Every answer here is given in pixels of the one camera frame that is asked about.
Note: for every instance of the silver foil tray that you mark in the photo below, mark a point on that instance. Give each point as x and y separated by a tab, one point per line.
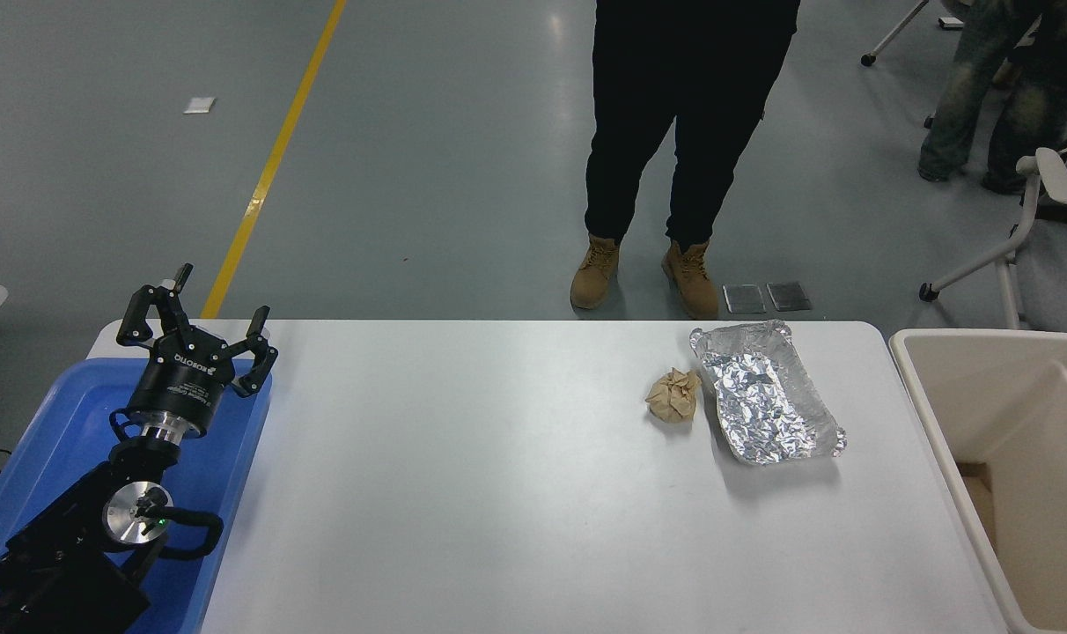
762	401

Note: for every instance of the white chair with armrest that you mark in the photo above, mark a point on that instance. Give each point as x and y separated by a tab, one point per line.
1053	172

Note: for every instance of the crumpled tan paper ball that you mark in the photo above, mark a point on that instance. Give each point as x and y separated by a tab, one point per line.
673	396

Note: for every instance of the large pale plastic bin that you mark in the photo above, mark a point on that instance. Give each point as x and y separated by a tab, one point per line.
1009	414

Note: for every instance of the grey metal floor plate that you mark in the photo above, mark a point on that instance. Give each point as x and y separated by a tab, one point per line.
745	298
789	296

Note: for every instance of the blue plastic tray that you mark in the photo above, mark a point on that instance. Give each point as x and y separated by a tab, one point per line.
67	414

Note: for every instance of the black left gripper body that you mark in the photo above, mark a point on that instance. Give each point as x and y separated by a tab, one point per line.
186	379

